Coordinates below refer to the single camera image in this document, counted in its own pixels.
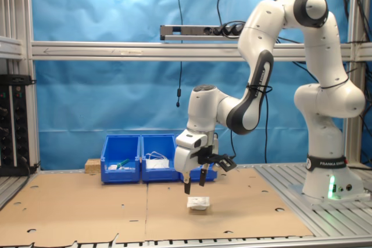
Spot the white face mask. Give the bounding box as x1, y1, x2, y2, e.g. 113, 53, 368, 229
145, 151, 170, 170

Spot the aluminium frame post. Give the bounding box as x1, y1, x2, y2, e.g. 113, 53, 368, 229
0, 0, 41, 173
345, 0, 369, 165

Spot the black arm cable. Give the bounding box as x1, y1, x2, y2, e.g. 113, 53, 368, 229
230, 84, 274, 171

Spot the blue bin with masks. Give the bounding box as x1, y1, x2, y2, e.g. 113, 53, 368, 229
140, 134, 181, 183

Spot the blue bin with tubes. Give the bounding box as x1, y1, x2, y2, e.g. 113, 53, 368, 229
100, 134, 142, 184

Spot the brown cardboard sheet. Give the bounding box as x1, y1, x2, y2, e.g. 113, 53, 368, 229
144, 167, 315, 242
0, 172, 149, 245

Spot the chipboard block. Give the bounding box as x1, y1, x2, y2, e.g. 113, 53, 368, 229
84, 158, 102, 175

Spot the black equipment rack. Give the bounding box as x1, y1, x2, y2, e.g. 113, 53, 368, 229
0, 74, 38, 177

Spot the hanging black cable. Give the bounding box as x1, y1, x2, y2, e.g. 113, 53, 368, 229
175, 0, 184, 109

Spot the printed white cotton packet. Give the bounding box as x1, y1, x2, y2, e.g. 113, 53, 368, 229
187, 196, 210, 212

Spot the horizontal aluminium beam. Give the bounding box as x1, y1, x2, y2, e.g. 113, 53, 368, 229
30, 41, 372, 63

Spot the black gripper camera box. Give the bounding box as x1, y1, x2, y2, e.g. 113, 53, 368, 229
198, 146, 237, 172

